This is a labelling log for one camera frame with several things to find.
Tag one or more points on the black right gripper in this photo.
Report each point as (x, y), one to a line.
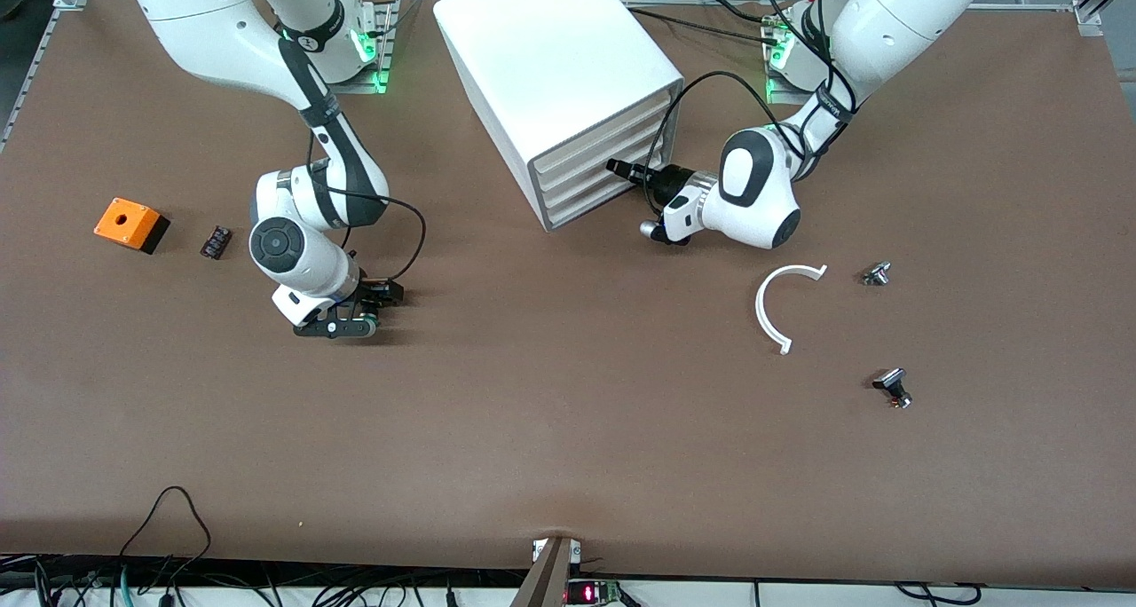
(373, 294)

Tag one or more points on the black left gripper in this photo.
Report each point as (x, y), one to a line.
(667, 179)

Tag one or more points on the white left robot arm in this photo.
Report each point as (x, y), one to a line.
(754, 190)

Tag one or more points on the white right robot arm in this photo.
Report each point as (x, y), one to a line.
(204, 30)

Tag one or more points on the small black contact block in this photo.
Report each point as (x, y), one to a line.
(216, 241)

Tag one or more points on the chrome tee fitting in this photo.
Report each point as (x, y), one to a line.
(877, 274)

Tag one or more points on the red LED device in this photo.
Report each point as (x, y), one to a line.
(590, 594)

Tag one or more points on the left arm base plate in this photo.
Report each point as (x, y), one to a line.
(781, 97)

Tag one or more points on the white semicircular bracket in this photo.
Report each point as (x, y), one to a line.
(761, 310)

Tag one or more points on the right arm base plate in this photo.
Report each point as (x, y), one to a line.
(368, 87)

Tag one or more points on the orange button enclosure box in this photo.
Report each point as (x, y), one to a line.
(124, 221)

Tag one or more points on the brown wedge post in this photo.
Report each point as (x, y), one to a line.
(546, 580)

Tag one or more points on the black grey-capped push switch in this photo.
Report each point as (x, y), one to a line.
(890, 381)

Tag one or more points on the aluminium table edge rail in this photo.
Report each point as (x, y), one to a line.
(1021, 6)
(31, 66)

